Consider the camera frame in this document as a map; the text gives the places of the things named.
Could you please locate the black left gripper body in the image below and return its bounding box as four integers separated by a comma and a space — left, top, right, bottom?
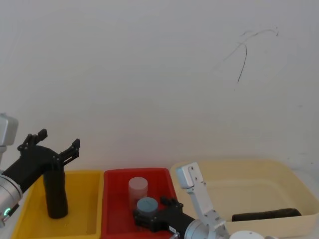
1, 145, 66, 193

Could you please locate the clear plastic jar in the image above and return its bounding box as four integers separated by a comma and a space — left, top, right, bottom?
128, 177, 149, 208

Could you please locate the red plastic bin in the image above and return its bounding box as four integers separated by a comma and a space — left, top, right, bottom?
100, 167, 178, 239

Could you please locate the yellow plastic bin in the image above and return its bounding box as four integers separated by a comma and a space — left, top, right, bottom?
10, 169, 104, 239

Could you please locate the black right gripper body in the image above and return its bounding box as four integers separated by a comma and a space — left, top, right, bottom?
155, 206, 197, 235

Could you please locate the grey round cap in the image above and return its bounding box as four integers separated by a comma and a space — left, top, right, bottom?
136, 197, 159, 218

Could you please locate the cream plastic bin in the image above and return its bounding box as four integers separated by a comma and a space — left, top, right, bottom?
170, 159, 319, 238

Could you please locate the dark lying cylinder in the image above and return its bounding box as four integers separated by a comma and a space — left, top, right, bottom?
231, 208, 303, 222

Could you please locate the black upright cylinder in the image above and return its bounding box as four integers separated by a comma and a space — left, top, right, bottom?
43, 168, 69, 220

